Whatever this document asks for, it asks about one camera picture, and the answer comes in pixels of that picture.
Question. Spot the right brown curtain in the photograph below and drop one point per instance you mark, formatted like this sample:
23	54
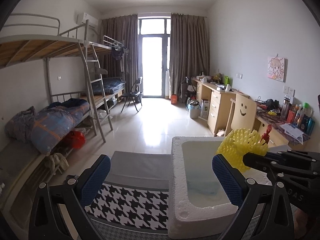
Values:
189	49

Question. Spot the wooden desk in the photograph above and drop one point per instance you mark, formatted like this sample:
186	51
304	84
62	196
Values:
228	111

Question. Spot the blue surgical face mask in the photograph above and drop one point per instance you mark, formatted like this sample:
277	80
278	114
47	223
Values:
204	189

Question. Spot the blue plaid quilt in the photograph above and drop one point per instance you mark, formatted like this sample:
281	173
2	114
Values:
54	122

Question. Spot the person's right hand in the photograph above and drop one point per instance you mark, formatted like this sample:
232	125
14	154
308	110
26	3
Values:
305	226

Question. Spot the red plastic bag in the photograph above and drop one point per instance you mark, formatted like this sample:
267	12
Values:
74	139

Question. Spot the papers on desk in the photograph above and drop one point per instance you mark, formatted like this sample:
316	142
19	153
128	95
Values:
294	134

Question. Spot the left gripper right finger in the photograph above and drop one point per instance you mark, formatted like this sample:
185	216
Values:
275	220

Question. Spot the smiley face wooden chair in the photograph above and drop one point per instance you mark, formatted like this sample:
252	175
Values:
242	114

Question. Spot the black folding chair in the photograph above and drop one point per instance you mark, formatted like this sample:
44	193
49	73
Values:
134	95

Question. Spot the balcony glass door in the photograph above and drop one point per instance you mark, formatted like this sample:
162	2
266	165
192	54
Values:
154	50

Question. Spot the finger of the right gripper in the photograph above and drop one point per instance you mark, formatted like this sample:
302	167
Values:
257	162

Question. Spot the houndstooth table cloth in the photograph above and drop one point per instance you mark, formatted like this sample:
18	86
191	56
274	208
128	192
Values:
132	202

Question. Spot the pink anime wall picture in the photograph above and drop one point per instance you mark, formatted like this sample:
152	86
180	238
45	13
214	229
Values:
276	68

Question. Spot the left brown curtain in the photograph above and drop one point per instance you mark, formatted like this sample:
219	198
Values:
121	33

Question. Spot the brown curtain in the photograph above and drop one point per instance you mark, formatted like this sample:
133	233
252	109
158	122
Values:
121	33
189	49

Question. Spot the white air conditioner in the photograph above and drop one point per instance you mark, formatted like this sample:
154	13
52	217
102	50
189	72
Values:
82	18

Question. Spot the wall power sockets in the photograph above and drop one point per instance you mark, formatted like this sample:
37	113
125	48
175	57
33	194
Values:
288	91

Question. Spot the white bucket on floor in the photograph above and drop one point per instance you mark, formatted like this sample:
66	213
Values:
194	109

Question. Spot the white red pump bottle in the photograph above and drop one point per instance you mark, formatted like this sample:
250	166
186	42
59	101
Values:
266	136

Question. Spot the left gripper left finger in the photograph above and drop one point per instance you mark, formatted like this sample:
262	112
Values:
76	192

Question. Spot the teal bottle on desk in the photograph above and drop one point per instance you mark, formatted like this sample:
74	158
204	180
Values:
310	126

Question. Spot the white foam box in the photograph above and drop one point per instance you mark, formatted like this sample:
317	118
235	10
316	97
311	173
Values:
198	205

